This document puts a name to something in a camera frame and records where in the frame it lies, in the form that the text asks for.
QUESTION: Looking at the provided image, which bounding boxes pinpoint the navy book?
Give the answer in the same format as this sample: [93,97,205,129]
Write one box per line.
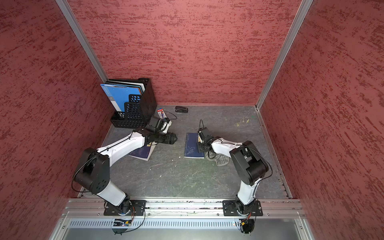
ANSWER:
[184,133,205,159]
[129,145,157,161]

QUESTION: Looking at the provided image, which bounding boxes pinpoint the grey striped wiping cloth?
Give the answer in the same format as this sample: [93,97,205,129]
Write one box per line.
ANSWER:
[206,152,231,167]

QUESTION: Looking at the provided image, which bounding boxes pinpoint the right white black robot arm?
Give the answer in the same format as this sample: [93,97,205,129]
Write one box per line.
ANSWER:
[198,127,269,216]

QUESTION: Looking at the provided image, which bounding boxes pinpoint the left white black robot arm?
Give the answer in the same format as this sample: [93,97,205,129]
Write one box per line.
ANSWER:
[73,128,178,216]

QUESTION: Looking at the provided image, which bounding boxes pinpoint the pencil box white blue red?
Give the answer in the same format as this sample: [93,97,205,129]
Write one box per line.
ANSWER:
[157,109,167,119]

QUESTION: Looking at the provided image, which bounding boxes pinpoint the black mesh file organizer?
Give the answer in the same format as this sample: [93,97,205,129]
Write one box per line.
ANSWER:
[108,78,157,129]

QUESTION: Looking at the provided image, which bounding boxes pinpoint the dark folders in organizer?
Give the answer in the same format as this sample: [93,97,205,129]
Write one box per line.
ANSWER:
[106,79,147,93]

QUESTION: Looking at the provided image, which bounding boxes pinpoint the blue folder in organizer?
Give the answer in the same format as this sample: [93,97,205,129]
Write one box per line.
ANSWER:
[101,84,142,112]

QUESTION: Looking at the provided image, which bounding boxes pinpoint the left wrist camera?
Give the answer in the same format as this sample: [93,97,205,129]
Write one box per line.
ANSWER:
[145,116,172,134]

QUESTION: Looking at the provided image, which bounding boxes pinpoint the aluminium mounting rail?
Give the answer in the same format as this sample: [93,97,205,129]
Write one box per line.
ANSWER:
[61,196,307,219]

